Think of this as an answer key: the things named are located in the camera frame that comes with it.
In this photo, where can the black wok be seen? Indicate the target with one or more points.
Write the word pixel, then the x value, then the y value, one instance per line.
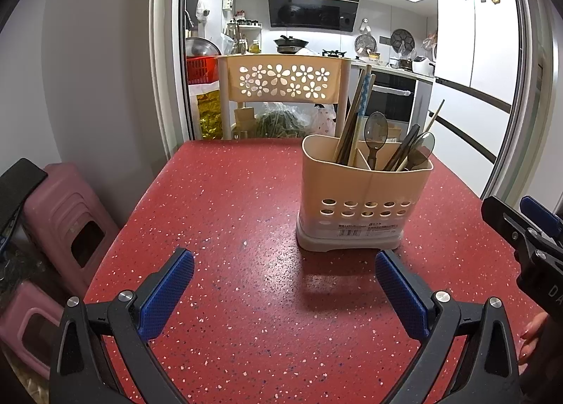
pixel 290 42

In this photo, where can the beige flower-cutout rack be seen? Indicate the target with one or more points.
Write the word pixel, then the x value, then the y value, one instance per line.
pixel 281 78

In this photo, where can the blue patterned chopstick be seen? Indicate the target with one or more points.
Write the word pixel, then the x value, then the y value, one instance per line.
pixel 368 89
pixel 361 103

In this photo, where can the person's right hand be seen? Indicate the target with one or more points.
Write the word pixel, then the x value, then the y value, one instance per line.
pixel 534 336

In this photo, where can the brown cardboard box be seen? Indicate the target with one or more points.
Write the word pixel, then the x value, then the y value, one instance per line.
pixel 244 122

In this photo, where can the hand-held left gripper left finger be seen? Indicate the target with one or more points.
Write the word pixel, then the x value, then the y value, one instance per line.
pixel 169 289

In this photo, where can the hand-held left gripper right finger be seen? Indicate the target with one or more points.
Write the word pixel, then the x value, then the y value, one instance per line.
pixel 402 294

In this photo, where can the metal pot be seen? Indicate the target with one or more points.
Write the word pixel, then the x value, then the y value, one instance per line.
pixel 401 64

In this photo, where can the black gas stove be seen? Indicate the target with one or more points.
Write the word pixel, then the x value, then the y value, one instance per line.
pixel 334 53

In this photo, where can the beige utensil holder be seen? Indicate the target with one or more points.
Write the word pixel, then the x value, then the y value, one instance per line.
pixel 352 193

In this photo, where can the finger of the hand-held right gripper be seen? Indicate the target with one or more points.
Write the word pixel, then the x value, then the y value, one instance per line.
pixel 541 217
pixel 501 215

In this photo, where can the white refrigerator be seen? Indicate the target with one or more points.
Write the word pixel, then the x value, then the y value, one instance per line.
pixel 475 26

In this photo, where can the round metal steamer rack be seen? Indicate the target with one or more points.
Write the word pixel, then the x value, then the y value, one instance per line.
pixel 365 44

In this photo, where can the white dotted plastic bag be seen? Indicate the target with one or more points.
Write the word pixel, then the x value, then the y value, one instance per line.
pixel 325 120

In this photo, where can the metal pot lid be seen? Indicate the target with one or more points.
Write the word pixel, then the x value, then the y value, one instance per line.
pixel 202 48

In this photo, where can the white spice rack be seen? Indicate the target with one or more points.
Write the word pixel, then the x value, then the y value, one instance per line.
pixel 244 37

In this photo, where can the red plastic basket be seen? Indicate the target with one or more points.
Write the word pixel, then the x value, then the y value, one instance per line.
pixel 202 71

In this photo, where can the white hanging plastic bag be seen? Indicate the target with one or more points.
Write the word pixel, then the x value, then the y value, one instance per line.
pixel 202 6

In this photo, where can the dark translucent spoon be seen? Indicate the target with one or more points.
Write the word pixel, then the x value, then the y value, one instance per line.
pixel 376 127
pixel 424 142

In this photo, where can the gold foil bag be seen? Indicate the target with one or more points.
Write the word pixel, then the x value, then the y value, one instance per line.
pixel 209 116

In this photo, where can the white rice cooker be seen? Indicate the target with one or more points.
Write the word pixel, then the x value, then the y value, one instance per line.
pixel 423 66

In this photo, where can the black built-in oven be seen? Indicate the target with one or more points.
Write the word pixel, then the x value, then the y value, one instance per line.
pixel 396 98

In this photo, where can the clear bag of greens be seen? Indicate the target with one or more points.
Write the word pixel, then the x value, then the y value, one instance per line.
pixel 281 120

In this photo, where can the black flat panel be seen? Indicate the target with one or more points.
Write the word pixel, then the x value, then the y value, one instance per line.
pixel 17 184

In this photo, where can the grey sliding door frame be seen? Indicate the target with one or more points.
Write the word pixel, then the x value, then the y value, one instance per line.
pixel 530 78

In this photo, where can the flat cardboard box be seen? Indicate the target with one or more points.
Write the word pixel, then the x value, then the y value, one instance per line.
pixel 394 133

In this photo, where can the white kitchen counter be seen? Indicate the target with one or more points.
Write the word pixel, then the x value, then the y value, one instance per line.
pixel 409 74

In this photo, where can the black range hood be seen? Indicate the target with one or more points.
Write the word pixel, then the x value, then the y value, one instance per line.
pixel 312 8

